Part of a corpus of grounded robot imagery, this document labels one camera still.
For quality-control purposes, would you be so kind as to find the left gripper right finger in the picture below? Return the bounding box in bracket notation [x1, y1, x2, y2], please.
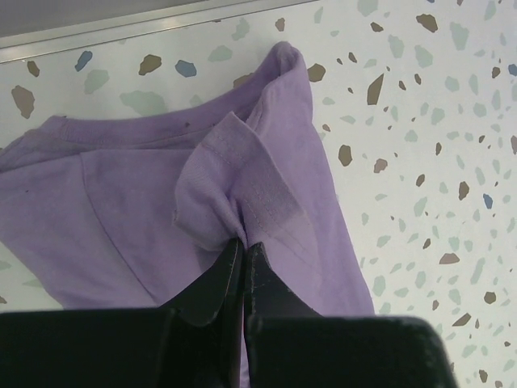
[244, 243, 457, 388]

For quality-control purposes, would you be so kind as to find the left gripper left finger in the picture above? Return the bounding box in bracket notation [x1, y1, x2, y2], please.
[1, 239, 244, 387]

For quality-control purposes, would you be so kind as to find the purple t shirt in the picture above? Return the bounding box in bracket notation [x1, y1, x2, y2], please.
[1, 42, 374, 317]

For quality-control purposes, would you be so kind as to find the aluminium frame rail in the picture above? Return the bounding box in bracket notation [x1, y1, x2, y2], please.
[1, 0, 300, 63]

